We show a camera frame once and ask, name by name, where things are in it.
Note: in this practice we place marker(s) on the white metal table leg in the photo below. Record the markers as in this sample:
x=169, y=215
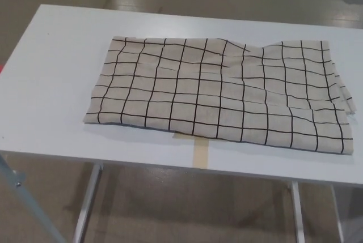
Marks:
x=297, y=212
x=337, y=217
x=90, y=197

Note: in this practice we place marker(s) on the white black-checkered towel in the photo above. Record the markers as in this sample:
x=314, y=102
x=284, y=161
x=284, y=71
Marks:
x=198, y=93

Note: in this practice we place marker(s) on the beige masking tape strip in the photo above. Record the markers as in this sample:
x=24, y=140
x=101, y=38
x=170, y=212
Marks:
x=201, y=152

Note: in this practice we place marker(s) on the grey metal stand bar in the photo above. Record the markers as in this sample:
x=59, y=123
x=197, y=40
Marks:
x=29, y=200

